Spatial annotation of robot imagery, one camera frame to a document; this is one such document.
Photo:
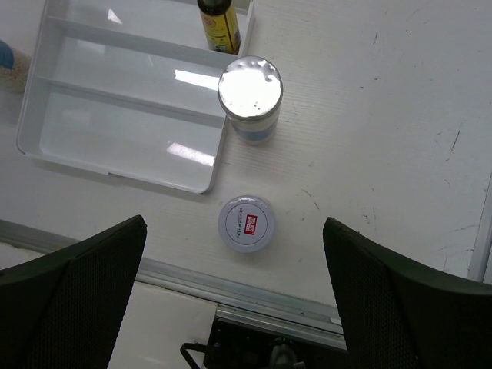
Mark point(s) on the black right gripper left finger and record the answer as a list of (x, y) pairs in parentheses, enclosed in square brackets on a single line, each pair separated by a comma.
[(65, 309)]

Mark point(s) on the brown sauce bottle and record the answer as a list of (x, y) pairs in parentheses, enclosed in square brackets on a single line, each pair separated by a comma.
[(220, 23)]

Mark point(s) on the tall silver-lid jar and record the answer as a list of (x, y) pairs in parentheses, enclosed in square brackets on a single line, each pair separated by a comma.
[(250, 91), (15, 67)]

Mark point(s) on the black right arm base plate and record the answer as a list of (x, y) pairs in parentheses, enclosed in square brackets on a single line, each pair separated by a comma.
[(236, 345)]

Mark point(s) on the white tiered organizer tray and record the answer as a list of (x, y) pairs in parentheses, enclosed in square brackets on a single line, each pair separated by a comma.
[(125, 88)]

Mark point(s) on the right short white-lid jar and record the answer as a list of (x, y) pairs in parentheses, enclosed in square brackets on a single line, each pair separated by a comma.
[(247, 224)]

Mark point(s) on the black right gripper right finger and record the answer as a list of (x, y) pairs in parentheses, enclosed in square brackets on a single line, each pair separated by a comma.
[(398, 313)]

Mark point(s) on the aluminium front rail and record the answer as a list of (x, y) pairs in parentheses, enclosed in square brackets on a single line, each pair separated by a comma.
[(252, 306)]

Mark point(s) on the left tall silver-lid jar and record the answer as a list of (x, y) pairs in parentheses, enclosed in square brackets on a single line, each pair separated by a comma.
[(15, 67)]

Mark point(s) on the right tall silver-lid jar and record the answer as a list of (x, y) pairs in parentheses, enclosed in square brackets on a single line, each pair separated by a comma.
[(250, 91)]

